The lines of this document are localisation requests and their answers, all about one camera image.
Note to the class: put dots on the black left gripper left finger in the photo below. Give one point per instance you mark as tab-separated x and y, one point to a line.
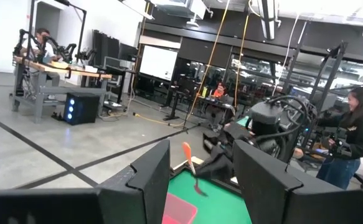
144	193

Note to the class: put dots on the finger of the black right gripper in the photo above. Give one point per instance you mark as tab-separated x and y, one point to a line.
226	163
209	171

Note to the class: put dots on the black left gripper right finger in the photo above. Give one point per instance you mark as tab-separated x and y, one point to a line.
262	186

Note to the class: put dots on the black background robot arm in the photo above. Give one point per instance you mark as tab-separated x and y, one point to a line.
59	48
20	40

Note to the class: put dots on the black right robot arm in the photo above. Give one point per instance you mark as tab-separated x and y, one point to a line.
268	113

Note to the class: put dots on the dark office desk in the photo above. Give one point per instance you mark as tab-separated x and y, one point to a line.
218	104

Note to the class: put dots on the green table mat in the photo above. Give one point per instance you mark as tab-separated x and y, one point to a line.
218	208

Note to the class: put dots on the pink plastic bin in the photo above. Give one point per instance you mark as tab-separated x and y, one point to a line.
178	211

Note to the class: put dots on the person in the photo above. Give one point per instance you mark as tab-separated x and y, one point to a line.
41	35
220	91
360	137

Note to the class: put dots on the yellow-green bottle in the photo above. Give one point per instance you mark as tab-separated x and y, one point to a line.
204	92

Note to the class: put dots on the black floor stand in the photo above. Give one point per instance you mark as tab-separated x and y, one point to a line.
172	118

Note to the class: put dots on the black handheld controller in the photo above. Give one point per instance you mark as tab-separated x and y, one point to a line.
340	147

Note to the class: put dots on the black computer blue lights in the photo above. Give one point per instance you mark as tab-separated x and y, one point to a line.
84	109

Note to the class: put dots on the white projection screen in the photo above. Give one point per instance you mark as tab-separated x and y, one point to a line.
157	62

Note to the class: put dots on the black metal stand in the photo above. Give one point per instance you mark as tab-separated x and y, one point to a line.
332	73

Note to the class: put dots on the black hanging light bar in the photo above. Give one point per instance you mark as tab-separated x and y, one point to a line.
268	21

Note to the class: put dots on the white ceiling unit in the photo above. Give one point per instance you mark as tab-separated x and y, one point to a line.
181	9

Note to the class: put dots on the wooden workbench grey legs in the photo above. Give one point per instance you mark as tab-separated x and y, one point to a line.
39	99

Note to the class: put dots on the black gantry frame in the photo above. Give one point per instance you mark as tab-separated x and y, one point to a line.
81	34

